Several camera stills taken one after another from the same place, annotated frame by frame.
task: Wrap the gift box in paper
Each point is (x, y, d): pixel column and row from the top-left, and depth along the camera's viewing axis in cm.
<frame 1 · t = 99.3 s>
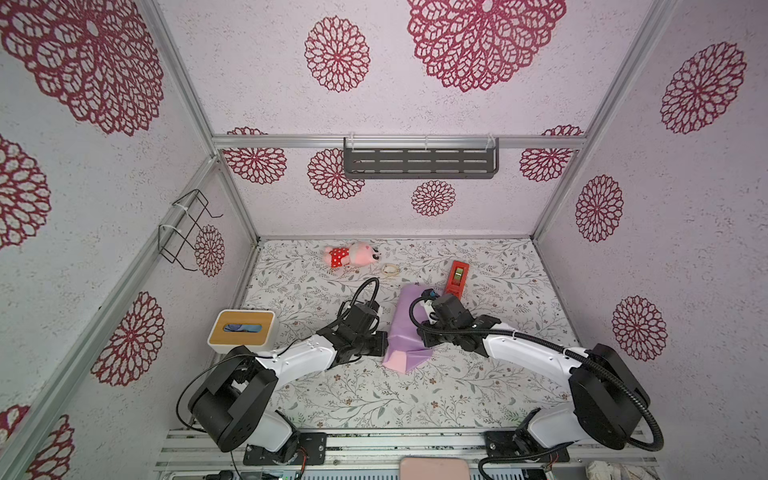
left hand: (387, 347, 87), fingers closed
right hand: (417, 327, 86), fingers closed
pink wrapping paper sheet: (403, 349, 91), point 2 cm above the table
red tape dispenser: (457, 279, 104), point 5 cm above the table
pink plush toy: (357, 254, 108), point 8 cm above the table
clear tape roll: (390, 270, 112), on the table
white tissue box: (233, 328, 94), point 3 cm above the table

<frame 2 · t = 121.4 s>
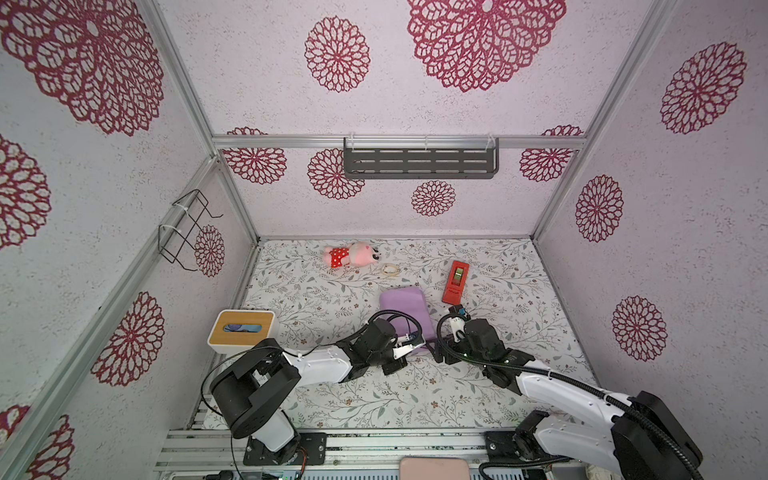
left hand: (404, 352, 88), fingers closed
right hand: (435, 336, 84), fingers open
pink wrapping paper sheet: (411, 300, 99), point 4 cm above the table
the other named things where they were.

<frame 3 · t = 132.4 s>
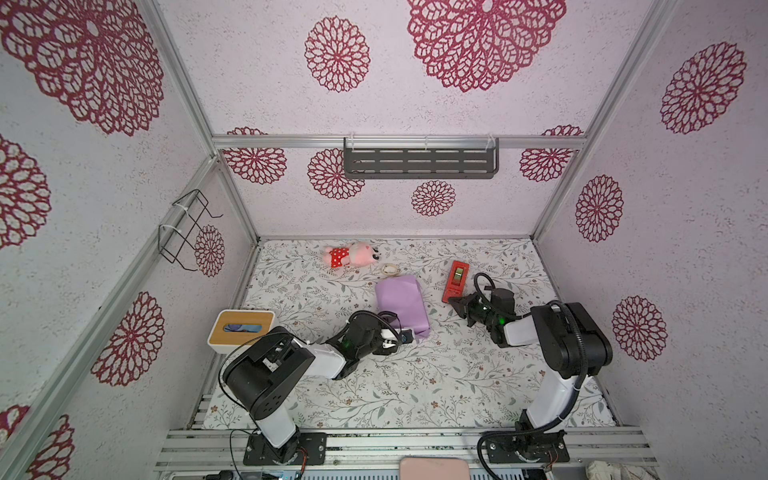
left hand: (391, 326, 92), fingers open
right hand: (447, 294, 96), fingers closed
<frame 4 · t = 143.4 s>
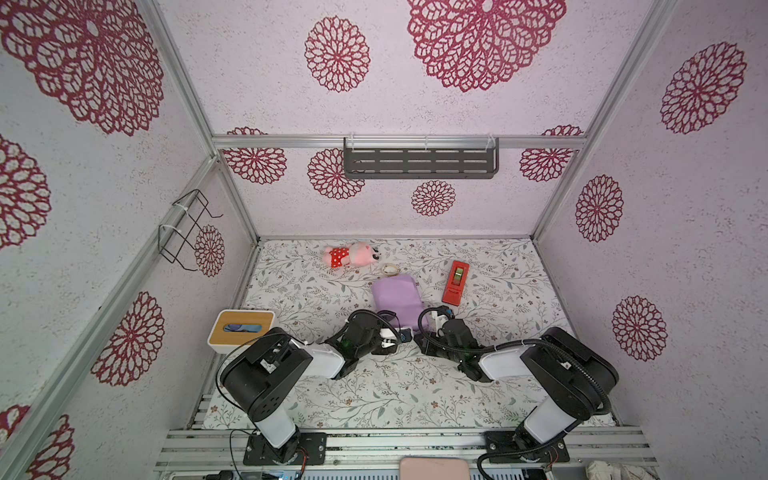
left hand: (390, 326, 92), fingers open
right hand: (413, 334, 91), fingers closed
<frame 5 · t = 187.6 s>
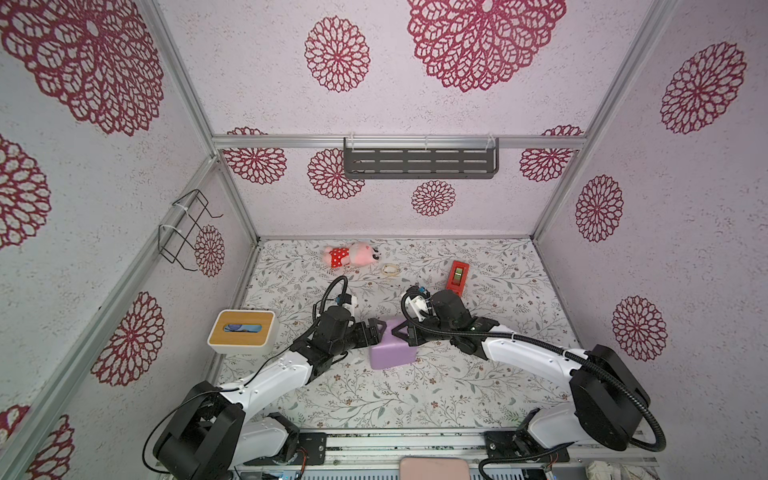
left hand: (374, 332, 85), fingers open
right hand: (391, 329, 79), fingers closed
pink wrapping paper sheet: (392, 351, 81), point 11 cm above the table
the other named things where they were.

